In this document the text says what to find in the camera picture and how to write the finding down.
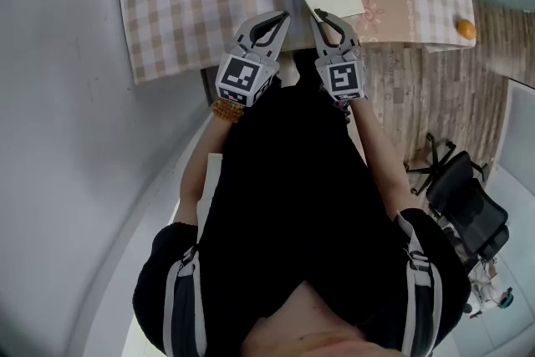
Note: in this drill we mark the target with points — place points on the orange fruit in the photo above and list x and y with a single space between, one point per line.
466 29

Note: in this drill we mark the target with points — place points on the person's black clothing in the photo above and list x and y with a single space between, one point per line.
292 200

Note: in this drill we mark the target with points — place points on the small teal gadget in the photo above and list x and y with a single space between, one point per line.
505 297

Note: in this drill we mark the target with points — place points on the person's left forearm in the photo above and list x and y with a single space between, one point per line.
200 175

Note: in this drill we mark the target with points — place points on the black mesh office chair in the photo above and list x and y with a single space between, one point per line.
460 188

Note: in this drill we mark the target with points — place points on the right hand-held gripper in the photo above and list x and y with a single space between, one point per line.
344 77

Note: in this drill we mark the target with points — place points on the clear glass partition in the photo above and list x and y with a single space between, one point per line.
510 4

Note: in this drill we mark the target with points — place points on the frosted glass panel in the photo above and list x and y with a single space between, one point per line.
522 129

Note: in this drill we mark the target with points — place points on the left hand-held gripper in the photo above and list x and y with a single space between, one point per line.
238 75

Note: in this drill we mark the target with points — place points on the beige checked tablecloth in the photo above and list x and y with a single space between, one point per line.
175 4

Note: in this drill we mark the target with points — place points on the person's right forearm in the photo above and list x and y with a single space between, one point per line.
380 154

